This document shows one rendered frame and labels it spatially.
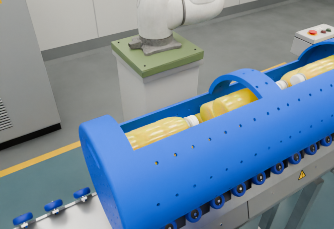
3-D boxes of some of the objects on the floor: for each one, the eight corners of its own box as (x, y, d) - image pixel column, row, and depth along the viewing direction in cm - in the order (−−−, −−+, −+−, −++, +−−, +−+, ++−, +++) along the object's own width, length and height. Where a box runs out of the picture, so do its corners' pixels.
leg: (255, 228, 172) (280, 155, 134) (262, 224, 174) (289, 151, 136) (262, 236, 168) (291, 164, 130) (270, 232, 170) (299, 159, 132)
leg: (273, 249, 162) (305, 177, 124) (281, 244, 164) (314, 171, 126) (281, 258, 158) (317, 186, 120) (289, 253, 160) (326, 181, 122)
